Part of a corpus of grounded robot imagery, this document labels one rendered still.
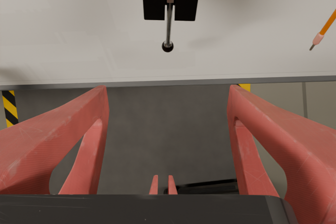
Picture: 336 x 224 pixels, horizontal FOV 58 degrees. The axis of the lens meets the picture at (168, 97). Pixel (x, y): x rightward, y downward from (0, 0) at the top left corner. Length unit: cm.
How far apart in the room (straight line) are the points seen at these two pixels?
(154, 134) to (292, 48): 107
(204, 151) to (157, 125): 25
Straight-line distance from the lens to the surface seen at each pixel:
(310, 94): 149
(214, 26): 40
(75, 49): 45
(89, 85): 53
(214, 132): 144
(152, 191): 26
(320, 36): 27
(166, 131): 143
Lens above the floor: 136
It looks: 78 degrees down
